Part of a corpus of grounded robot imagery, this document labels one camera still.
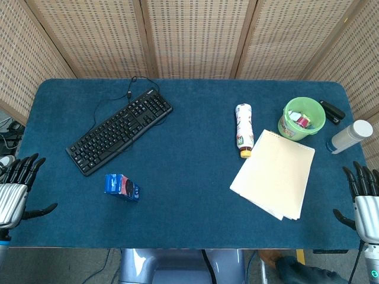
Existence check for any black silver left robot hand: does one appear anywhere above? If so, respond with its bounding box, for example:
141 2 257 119
0 153 59 230

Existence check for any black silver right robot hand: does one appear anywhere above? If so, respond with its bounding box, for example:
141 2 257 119
332 161 379 245

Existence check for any blue cookie package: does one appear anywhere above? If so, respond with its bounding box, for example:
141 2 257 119
104 173 140 203

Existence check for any silver blue robot base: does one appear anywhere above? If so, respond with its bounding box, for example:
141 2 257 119
118 248 246 284

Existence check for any grey white sneaker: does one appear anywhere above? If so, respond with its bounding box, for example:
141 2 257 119
0 154 16 175

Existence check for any white thermos bottle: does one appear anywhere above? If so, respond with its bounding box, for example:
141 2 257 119
326 120 374 155

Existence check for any cream paper notepad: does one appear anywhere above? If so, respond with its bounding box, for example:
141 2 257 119
229 129 316 221

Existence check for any black stapler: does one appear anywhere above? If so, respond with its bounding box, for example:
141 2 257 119
319 100 346 125

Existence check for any green plastic bucket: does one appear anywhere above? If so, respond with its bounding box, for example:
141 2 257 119
277 96 327 142

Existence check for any brown floor object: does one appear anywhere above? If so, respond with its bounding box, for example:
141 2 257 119
258 250 282 269

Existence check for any black computer keyboard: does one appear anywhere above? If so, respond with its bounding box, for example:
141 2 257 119
65 89 174 178

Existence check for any white bottle with yellow cap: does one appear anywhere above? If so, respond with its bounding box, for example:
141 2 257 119
235 103 255 159

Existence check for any blue felt table cover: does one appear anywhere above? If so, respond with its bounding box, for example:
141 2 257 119
8 78 368 250

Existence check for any woven bamboo folding screen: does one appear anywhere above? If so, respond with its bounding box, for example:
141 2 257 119
0 0 379 171

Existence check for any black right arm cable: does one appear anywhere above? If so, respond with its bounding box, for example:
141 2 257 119
348 240 365 284

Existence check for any black floor cable clutter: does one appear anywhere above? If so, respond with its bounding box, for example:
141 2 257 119
0 117 27 150

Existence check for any black keyboard cable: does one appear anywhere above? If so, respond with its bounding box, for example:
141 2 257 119
93 76 174 155

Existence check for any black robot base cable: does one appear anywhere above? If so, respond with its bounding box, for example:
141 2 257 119
201 250 216 284

